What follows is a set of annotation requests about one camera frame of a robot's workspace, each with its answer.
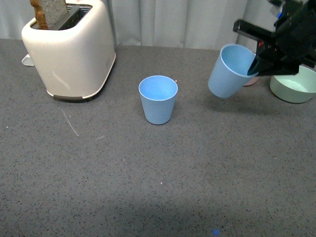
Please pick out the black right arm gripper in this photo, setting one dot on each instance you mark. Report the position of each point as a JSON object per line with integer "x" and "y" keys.
{"x": 291, "y": 44}

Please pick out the green bowl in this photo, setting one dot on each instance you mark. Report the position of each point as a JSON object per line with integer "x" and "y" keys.
{"x": 298, "y": 88}

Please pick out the toasted bread slice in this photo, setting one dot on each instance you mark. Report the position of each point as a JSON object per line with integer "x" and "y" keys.
{"x": 48, "y": 12}

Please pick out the cream white toaster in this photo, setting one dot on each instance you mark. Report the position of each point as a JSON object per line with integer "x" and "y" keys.
{"x": 74, "y": 61}

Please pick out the pink bowl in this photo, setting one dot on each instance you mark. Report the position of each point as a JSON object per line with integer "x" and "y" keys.
{"x": 252, "y": 81}

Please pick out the light blue cup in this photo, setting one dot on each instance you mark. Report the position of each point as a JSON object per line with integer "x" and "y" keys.
{"x": 158, "y": 96}
{"x": 230, "y": 72}

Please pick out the white power plug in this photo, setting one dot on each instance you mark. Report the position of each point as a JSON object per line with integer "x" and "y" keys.
{"x": 27, "y": 61}

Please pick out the grey curtain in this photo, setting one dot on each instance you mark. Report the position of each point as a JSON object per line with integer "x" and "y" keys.
{"x": 200, "y": 24}

